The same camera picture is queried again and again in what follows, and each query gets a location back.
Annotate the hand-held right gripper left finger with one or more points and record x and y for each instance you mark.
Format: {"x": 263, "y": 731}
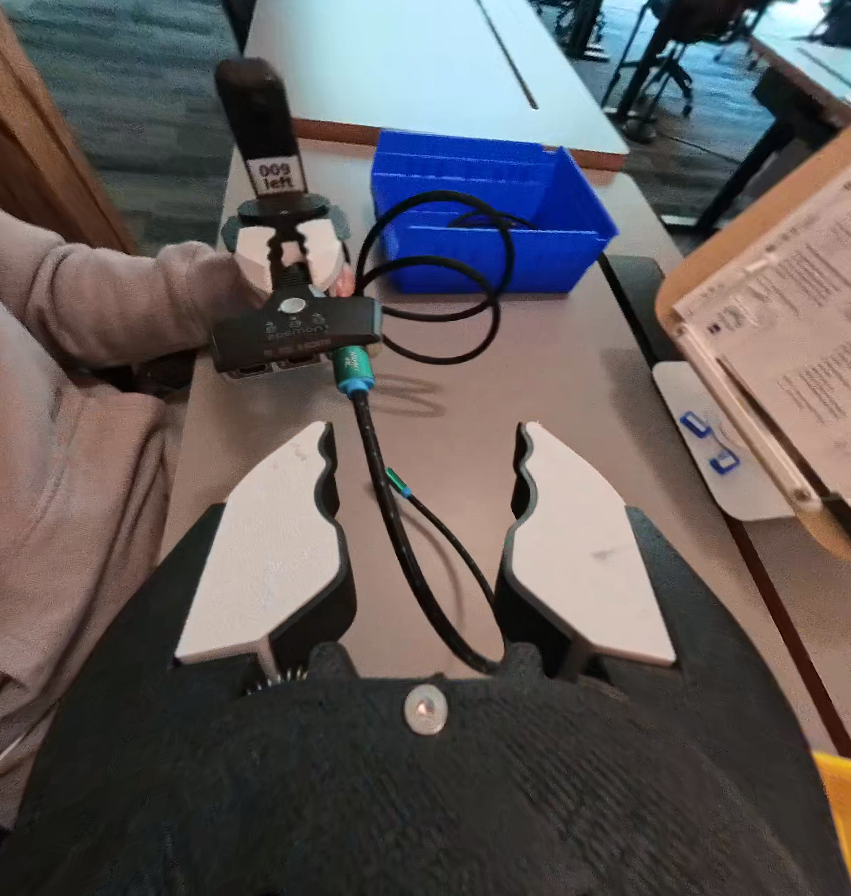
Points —
{"x": 271, "y": 553}

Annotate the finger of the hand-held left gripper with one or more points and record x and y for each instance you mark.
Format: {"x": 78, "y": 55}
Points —
{"x": 324, "y": 252}
{"x": 254, "y": 255}

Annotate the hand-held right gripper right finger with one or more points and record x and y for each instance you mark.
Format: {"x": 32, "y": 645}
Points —
{"x": 586, "y": 560}

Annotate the black switch hub box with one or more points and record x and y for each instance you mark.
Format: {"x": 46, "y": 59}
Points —
{"x": 292, "y": 332}

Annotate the person's left forearm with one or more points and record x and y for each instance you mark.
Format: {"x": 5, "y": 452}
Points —
{"x": 117, "y": 301}

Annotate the person's left hand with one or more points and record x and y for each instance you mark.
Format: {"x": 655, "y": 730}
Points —
{"x": 342, "y": 283}

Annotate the white card with blue marks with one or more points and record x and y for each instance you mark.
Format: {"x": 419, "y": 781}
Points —
{"x": 677, "y": 385}

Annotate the blue plastic bin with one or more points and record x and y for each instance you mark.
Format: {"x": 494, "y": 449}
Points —
{"x": 558, "y": 259}

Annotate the wooden cabinet panel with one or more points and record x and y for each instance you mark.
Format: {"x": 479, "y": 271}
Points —
{"x": 19, "y": 140}

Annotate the wooden clipboard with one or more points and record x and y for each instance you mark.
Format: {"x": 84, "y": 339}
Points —
{"x": 677, "y": 294}

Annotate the printed paper sheets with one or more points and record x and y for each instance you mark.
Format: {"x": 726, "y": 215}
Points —
{"x": 803, "y": 329}

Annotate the black office chair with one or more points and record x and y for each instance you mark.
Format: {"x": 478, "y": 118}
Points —
{"x": 660, "y": 84}

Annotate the grey background desk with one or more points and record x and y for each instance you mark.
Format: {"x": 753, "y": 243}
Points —
{"x": 817, "y": 63}

